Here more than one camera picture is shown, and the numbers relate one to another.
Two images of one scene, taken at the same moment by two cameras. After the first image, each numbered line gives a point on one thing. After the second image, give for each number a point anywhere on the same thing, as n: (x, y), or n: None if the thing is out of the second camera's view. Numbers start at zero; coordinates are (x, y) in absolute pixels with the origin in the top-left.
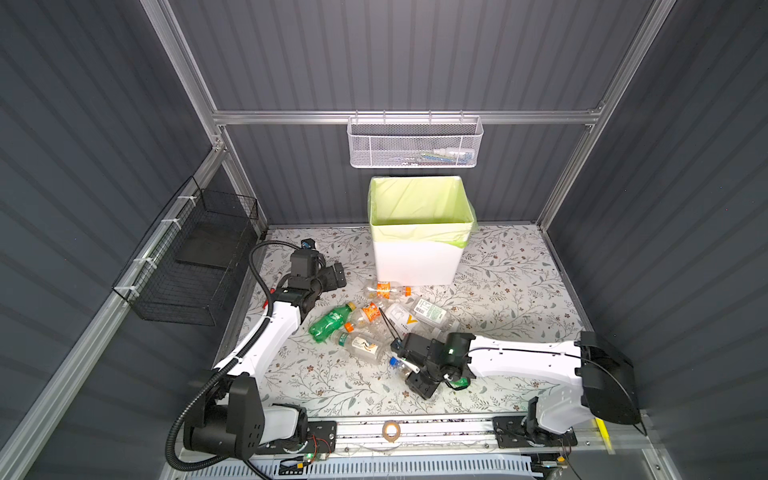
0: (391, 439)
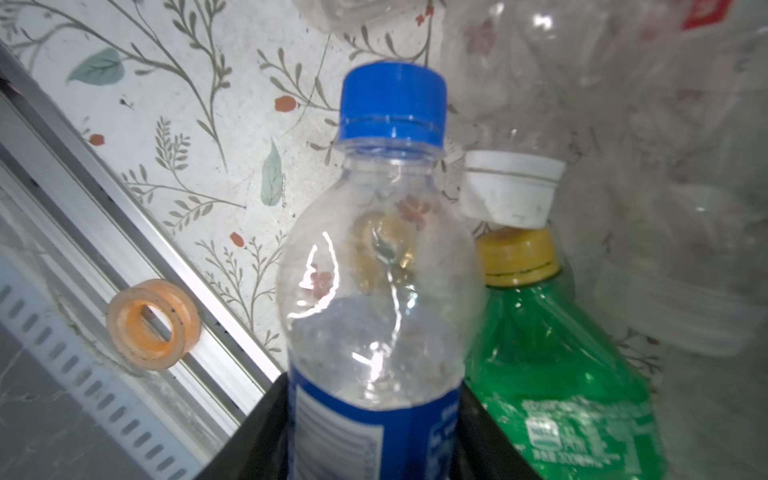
0: (134, 339)
